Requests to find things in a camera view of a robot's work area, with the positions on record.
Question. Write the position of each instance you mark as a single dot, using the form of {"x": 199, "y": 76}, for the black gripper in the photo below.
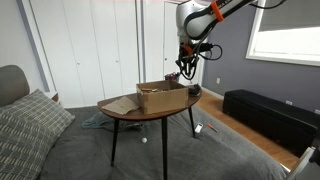
{"x": 185, "y": 58}

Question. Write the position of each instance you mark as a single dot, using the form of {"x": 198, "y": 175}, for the round wooden side table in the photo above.
{"x": 139, "y": 116}

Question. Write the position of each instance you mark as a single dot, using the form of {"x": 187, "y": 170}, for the orange white marker pen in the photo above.
{"x": 210, "y": 126}

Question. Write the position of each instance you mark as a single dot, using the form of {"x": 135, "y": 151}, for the brown cardboard box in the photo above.
{"x": 161, "y": 96}

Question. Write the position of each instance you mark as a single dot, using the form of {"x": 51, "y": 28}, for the flat cardboard piece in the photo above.
{"x": 121, "y": 106}

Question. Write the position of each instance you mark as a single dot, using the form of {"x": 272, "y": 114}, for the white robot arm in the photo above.
{"x": 194, "y": 21}

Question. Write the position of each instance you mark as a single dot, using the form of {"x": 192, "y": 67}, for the cup with pens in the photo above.
{"x": 173, "y": 76}

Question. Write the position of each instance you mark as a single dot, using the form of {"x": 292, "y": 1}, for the white window frame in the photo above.
{"x": 289, "y": 33}

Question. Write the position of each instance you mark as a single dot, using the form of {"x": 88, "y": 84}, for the black storage bench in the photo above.
{"x": 293, "y": 128}

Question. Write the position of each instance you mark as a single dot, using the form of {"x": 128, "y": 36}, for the checkered grey pillow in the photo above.
{"x": 28, "y": 129}

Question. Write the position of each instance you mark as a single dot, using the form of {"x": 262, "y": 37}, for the black object on table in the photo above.
{"x": 194, "y": 90}

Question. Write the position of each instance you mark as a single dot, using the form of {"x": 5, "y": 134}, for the white closet doors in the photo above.
{"x": 90, "y": 50}

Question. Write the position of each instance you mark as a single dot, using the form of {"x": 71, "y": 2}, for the teal crumpled cloth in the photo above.
{"x": 100, "y": 120}

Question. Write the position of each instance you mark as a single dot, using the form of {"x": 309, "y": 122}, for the grey headboard cushion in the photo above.
{"x": 13, "y": 84}

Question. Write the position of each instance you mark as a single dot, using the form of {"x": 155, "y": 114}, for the grey bed blanket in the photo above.
{"x": 85, "y": 154}

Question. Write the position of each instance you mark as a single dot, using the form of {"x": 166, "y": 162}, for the white remote control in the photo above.
{"x": 198, "y": 128}

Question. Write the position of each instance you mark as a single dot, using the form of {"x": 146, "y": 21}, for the small white ball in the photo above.
{"x": 144, "y": 140}

